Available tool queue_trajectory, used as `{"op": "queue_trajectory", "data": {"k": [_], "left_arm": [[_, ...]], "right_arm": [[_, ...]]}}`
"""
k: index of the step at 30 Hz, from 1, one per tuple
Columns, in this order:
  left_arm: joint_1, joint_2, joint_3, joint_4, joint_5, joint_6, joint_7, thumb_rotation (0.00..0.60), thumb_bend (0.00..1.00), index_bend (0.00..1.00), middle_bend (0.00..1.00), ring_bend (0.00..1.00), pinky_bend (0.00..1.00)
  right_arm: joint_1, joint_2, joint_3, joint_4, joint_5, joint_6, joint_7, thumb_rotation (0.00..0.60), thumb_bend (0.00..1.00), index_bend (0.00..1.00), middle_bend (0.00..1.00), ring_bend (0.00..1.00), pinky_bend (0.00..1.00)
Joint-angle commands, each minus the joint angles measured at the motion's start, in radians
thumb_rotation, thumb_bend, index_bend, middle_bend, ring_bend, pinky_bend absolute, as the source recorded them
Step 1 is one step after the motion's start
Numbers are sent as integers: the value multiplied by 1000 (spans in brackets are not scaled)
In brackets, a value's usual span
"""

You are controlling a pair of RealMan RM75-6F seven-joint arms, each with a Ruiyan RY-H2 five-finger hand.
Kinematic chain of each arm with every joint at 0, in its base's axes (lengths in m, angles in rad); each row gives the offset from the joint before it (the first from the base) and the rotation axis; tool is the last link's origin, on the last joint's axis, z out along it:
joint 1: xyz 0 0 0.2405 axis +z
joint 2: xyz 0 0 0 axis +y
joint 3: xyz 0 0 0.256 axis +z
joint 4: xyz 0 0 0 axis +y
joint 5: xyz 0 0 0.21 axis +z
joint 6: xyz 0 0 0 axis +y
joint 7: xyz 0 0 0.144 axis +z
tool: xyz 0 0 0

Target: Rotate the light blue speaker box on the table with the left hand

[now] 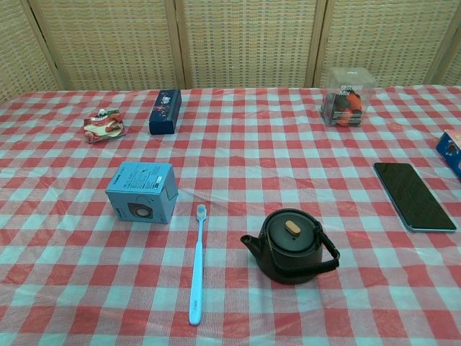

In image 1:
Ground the light blue speaker box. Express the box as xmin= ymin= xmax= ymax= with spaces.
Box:
xmin=105 ymin=161 xmax=179 ymax=225

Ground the dark blue rectangular box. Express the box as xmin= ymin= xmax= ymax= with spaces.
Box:
xmin=148 ymin=89 xmax=182 ymax=136

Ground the clear plastic snack box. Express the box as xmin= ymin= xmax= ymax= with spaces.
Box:
xmin=320 ymin=67 xmax=377 ymax=128

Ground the light blue toothbrush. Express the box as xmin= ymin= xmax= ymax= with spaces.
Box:
xmin=189 ymin=204 xmax=207 ymax=327

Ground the red white checkered tablecloth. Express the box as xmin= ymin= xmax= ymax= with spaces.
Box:
xmin=0 ymin=84 xmax=461 ymax=346

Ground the woven bamboo folding screen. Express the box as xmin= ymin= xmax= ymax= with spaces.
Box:
xmin=0 ymin=0 xmax=461 ymax=102

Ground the red white snack pouch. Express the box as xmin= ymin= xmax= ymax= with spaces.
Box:
xmin=83 ymin=108 xmax=127 ymax=144

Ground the black smartphone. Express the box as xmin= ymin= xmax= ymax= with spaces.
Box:
xmin=372 ymin=162 xmax=457 ymax=234

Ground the blue orange carton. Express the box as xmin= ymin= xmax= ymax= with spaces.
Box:
xmin=436 ymin=130 xmax=461 ymax=178

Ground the black teapot with handle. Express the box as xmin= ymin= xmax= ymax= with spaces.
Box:
xmin=240 ymin=208 xmax=341 ymax=285

